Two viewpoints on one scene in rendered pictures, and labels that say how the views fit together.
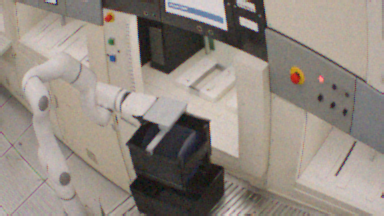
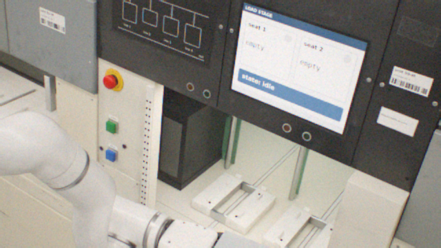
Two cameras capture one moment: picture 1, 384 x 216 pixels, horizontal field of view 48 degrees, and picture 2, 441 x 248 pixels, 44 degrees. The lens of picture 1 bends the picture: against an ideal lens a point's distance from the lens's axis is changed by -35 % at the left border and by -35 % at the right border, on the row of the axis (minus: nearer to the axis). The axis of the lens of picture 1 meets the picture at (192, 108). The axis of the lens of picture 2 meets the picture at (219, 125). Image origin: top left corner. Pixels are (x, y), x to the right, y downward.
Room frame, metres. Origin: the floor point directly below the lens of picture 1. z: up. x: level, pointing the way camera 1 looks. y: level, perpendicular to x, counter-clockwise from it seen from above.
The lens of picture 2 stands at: (0.81, 0.35, 2.07)
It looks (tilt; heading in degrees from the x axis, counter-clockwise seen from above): 32 degrees down; 346
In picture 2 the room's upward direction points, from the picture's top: 8 degrees clockwise
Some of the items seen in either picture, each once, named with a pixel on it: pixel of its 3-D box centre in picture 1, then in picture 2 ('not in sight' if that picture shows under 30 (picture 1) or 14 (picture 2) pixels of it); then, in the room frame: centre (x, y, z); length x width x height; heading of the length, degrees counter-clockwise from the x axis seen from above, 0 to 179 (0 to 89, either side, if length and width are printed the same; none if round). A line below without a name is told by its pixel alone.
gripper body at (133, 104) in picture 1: (137, 106); (185, 243); (1.63, 0.18, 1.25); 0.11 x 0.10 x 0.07; 57
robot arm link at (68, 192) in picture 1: (54, 169); not in sight; (1.50, 0.62, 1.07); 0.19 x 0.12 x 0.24; 37
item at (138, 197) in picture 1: (177, 192); not in sight; (1.57, 0.09, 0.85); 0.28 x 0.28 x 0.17; 56
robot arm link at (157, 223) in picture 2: (123, 101); (159, 232); (1.67, 0.23, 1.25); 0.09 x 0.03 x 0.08; 147
